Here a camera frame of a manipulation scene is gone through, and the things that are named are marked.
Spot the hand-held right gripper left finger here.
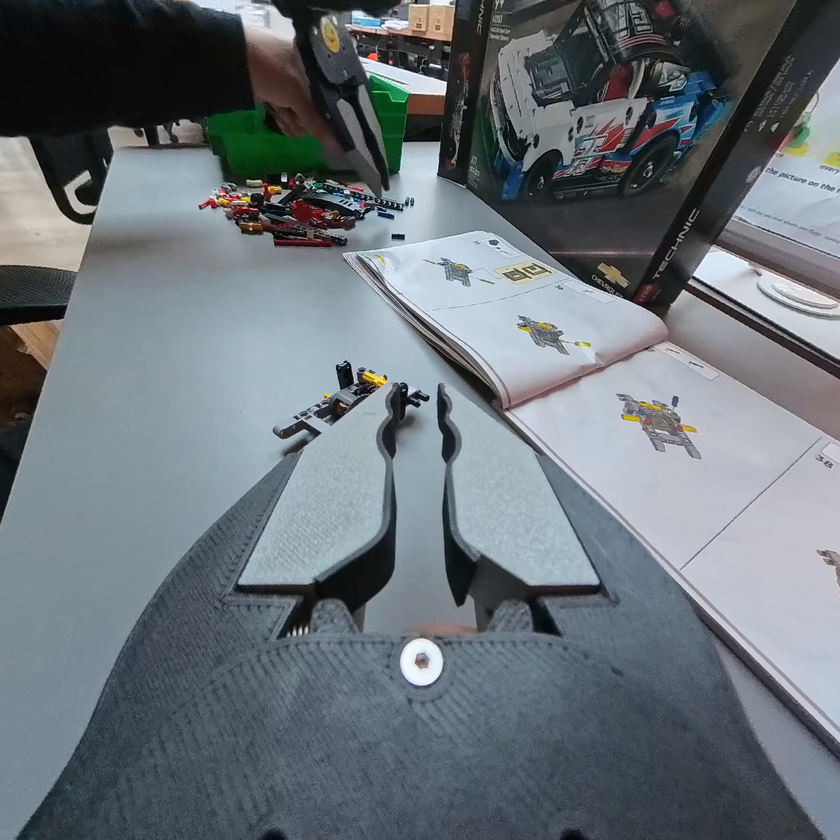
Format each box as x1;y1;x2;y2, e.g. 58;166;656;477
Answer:
236;382;404;624

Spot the pale ledge with dark edge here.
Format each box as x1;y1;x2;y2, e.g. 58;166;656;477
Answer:
686;249;840;380

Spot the black office chair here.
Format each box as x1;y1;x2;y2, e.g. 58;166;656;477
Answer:
0;264;78;327

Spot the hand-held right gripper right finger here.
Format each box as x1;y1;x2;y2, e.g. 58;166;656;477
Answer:
435;382;602;630

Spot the pile of lego pieces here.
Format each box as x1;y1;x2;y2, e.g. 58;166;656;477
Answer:
197;172;416;249

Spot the person's left hand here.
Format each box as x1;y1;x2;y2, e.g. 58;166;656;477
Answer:
245;16;330;140

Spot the white printed poster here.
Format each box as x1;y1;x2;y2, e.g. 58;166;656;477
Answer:
735;66;840;245

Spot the lego instruction booklet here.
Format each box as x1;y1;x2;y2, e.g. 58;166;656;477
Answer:
343;230;840;749

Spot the person's left forearm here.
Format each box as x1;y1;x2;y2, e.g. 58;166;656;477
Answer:
0;0;256;137

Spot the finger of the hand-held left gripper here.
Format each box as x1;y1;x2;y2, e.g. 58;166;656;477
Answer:
323;139;380;190
320;82;391;193

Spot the grey lego chassis assembly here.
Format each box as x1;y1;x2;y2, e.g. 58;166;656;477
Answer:
272;360;431;442

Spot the lego set cardboard box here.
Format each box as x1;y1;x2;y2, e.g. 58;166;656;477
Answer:
436;0;840;309

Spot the green plastic bin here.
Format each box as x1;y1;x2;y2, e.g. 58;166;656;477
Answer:
205;73;409;181

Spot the background wooden-edged table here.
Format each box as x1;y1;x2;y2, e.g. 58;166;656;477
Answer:
357;56;448;142

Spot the white round disc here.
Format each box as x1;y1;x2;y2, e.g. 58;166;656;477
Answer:
756;272;840;319

